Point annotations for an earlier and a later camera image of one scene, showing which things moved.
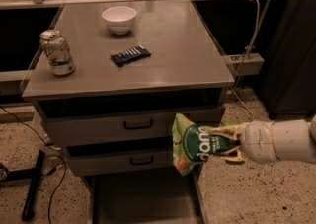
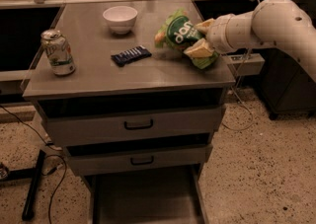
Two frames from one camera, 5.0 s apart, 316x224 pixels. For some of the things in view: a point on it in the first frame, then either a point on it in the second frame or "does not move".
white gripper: [256, 142] to [217, 36]
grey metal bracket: [246, 64] does not move
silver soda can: [57, 52] does not move
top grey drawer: [119, 123] does not move
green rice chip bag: [193, 144] to [179, 33]
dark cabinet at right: [289, 71] does not move
